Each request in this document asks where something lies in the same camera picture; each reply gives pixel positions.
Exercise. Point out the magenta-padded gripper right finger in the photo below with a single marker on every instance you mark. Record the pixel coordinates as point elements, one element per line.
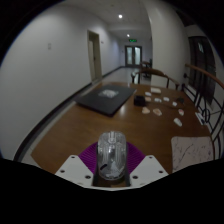
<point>150,170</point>

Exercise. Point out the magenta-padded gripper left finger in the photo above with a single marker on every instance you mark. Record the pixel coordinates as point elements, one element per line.
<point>71,170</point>

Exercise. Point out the white marble-print mouse pad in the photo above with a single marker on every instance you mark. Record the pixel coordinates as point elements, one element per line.
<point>191,151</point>

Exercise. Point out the small beige packet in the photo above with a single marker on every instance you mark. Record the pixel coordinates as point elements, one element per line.
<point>157,111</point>
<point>145,110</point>

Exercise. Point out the small pink-white packet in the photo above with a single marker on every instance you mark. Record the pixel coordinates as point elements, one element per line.
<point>181,112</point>

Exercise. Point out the small black box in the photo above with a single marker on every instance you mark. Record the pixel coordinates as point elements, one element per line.
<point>139,100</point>

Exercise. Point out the black closed laptop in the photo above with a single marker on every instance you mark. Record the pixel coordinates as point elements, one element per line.
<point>103,100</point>

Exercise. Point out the flat white box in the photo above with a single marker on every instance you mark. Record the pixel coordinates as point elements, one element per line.
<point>155,90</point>

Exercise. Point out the wooden armchair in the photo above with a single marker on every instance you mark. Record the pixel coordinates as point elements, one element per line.
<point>153,71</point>

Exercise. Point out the dark wooden chair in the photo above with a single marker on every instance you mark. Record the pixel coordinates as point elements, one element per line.
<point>146,65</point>

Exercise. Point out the black railing with wooden handrail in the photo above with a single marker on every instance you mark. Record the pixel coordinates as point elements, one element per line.
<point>203,71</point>

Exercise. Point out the glazed double door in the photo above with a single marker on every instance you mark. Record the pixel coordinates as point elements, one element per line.
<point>133,55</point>

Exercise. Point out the beige side door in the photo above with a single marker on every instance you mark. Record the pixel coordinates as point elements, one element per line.
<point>96,56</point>

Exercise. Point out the dark framed window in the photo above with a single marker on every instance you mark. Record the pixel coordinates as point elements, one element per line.
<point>203,63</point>

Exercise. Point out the green exit sign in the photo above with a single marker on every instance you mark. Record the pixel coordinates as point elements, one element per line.
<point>133,40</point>

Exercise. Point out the round ceiling light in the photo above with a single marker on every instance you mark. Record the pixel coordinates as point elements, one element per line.
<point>120,16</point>
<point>128,35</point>

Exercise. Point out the white wall switch plate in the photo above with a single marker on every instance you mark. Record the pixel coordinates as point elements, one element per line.
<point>49,46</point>

